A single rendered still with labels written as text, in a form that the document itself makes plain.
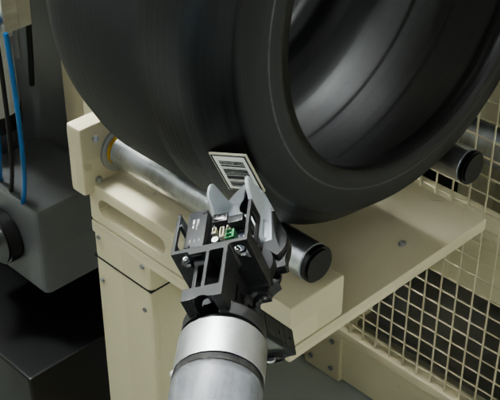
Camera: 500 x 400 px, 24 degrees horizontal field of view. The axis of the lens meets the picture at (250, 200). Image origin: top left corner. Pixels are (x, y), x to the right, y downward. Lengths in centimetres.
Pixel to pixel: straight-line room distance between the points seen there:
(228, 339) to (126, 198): 54
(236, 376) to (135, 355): 91
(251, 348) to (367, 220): 60
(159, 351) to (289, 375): 74
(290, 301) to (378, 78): 38
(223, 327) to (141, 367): 88
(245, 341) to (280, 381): 151
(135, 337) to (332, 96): 51
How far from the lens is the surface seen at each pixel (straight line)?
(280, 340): 104
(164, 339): 175
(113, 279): 175
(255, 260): 99
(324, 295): 130
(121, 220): 148
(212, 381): 90
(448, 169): 144
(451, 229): 150
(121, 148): 144
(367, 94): 150
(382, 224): 150
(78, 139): 143
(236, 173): 112
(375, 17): 156
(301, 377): 245
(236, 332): 93
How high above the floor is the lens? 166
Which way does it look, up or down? 34 degrees down
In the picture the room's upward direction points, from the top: straight up
